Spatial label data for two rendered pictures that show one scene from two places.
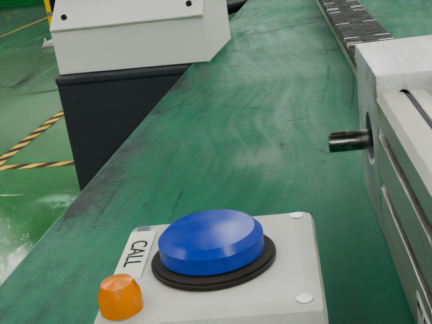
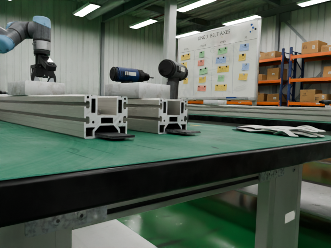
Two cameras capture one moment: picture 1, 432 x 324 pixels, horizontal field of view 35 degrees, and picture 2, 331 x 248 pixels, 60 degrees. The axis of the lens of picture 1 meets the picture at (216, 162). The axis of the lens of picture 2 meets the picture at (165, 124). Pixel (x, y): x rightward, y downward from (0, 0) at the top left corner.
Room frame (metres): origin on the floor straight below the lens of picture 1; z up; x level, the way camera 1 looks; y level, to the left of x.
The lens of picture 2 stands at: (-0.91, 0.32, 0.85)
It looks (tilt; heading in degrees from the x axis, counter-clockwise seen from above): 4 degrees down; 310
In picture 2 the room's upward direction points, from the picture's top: 2 degrees clockwise
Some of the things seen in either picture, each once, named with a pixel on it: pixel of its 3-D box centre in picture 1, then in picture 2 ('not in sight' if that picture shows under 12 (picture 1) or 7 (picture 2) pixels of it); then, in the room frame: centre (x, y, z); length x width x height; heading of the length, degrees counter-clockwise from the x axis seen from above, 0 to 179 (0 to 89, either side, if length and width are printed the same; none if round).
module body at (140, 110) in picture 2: not in sight; (91, 110); (-0.08, -0.28, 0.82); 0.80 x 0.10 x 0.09; 173
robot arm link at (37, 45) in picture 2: not in sight; (41, 46); (0.38, -0.33, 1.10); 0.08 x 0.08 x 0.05
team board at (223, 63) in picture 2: not in sight; (212, 98); (1.21, -3.30, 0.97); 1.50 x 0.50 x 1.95; 168
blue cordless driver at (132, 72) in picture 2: not in sight; (133, 94); (-0.03, -0.52, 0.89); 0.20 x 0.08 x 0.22; 76
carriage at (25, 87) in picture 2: not in sight; (35, 94); (-0.06, -0.09, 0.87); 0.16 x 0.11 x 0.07; 173
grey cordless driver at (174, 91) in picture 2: not in sight; (176, 94); (-0.29, -0.48, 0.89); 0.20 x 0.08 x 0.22; 105
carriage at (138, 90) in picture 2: not in sight; (136, 96); (-0.33, -0.25, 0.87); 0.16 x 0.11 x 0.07; 173
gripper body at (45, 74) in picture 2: not in sight; (41, 65); (0.39, -0.34, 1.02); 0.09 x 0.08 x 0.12; 173
